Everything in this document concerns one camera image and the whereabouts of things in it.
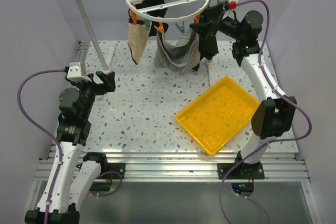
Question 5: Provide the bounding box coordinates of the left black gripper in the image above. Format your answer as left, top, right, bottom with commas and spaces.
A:
71, 71, 114, 119

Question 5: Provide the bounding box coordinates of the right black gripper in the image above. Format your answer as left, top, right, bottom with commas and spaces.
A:
190, 2, 244, 41

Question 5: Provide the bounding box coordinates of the beige underwear navy trim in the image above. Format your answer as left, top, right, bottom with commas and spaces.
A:
128, 9, 152, 65

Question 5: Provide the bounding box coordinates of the grey striped underwear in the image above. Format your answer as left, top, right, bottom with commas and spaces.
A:
154, 28, 201, 74

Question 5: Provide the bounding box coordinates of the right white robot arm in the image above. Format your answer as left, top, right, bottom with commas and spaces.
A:
190, 4, 297, 178

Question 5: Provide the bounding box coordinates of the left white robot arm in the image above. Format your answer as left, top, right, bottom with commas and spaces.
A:
24, 71, 116, 223

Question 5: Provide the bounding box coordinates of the black pinstriped underwear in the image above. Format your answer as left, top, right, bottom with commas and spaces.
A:
189, 14, 219, 72

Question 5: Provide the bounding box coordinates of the plain black underwear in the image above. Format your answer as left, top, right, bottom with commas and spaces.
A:
136, 0, 169, 20

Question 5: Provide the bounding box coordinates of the yellow plastic tray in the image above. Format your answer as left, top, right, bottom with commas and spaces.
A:
175, 77, 259, 155

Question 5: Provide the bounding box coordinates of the left white rack pole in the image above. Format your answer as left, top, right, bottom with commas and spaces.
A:
75, 0, 111, 74

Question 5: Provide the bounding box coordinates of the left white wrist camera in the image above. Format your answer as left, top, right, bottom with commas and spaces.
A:
66, 62, 86, 82

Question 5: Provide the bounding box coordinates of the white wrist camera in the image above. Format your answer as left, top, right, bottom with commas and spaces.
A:
220, 0, 239, 10
66, 62, 86, 82

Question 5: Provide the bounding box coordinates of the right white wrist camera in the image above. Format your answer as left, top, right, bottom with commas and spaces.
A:
220, 0, 239, 10

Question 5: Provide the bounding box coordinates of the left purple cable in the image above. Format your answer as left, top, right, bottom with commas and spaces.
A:
17, 68, 70, 224

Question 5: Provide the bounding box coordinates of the aluminium rail frame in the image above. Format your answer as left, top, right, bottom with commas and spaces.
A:
19, 40, 320, 224

